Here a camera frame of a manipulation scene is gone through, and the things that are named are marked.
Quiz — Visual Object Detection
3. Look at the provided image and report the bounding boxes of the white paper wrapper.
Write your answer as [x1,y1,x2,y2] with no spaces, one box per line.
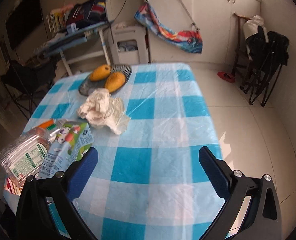
[77,88,131,135]

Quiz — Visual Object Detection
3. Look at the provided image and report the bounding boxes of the yellow mango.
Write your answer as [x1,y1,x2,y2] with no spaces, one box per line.
[89,64,111,82]
[104,72,126,93]

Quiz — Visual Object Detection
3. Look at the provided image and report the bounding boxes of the black folding camp chair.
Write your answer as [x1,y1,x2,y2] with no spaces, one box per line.
[0,60,57,115]

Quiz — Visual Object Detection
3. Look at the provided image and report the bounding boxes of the yellow mango left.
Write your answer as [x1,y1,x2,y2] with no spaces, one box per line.
[89,64,111,82]

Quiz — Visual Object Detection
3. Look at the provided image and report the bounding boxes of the yellow mango right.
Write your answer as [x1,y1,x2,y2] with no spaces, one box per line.
[104,72,126,93]

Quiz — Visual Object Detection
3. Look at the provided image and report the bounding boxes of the blue checkered tablecloth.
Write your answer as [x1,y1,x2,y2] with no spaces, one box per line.
[3,62,229,240]

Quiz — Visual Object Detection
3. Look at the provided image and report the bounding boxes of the red object on floor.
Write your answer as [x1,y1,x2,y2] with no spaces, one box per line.
[217,72,235,83]

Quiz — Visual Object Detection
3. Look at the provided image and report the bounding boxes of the clear plastic bottle orange cap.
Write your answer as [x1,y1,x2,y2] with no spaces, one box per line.
[0,119,55,187]

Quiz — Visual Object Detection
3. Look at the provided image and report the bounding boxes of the white bag on chair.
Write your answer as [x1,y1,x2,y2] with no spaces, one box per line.
[243,15,266,39]

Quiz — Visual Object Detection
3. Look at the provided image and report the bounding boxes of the dark striped backpack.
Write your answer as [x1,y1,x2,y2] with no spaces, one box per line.
[66,0,108,29]

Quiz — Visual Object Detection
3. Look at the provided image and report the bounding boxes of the green milk carton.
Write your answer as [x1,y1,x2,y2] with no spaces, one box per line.
[37,121,94,179]

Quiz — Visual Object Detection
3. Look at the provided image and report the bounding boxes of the colourful hanging cloth bag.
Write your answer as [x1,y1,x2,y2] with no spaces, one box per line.
[134,3,203,54]

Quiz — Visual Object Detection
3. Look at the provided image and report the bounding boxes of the blue study desk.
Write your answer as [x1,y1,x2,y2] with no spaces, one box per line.
[35,21,111,76]

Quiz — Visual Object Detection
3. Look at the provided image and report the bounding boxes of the black wall television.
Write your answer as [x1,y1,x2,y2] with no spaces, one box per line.
[5,0,43,50]

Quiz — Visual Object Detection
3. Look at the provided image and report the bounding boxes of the black folded chair right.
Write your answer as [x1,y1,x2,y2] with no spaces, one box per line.
[243,26,290,107]

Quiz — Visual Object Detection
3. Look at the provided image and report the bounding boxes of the white plastic stool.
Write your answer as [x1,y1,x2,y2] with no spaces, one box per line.
[108,26,149,65]

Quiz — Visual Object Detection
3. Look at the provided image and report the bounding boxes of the dark glass fruit plate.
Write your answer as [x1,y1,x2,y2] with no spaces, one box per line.
[78,64,132,96]

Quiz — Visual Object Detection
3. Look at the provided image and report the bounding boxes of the row of books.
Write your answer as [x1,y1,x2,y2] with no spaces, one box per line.
[46,4,74,34]

